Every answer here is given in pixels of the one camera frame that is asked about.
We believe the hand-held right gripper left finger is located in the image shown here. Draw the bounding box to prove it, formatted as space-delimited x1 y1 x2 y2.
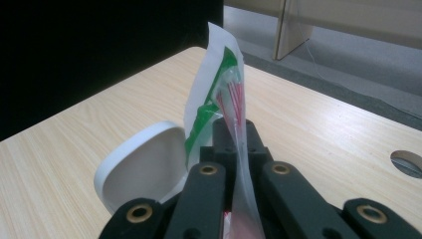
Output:
198 117 239 167

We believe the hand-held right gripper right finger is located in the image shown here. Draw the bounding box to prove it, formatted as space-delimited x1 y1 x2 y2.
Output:
243 119 274 165

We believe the pink and white plastic bag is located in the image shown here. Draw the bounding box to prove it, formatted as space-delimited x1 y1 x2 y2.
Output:
183 21 267 239

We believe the thin white cable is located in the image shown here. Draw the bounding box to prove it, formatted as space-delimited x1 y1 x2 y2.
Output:
293 0 422 119

